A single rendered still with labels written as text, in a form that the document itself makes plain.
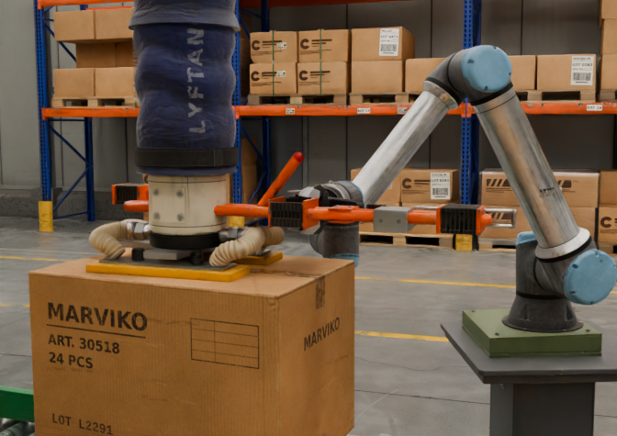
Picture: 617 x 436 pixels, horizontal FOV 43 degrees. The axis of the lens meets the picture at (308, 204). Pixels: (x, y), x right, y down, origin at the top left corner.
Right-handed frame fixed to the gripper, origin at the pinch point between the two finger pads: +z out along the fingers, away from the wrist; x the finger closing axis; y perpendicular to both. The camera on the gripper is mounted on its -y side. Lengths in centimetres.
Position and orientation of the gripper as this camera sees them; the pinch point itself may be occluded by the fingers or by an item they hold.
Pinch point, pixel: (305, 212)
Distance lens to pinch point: 162.1
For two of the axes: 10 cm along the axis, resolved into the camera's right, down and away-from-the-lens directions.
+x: 0.0, -9.9, -1.0
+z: -3.4, 1.0, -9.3
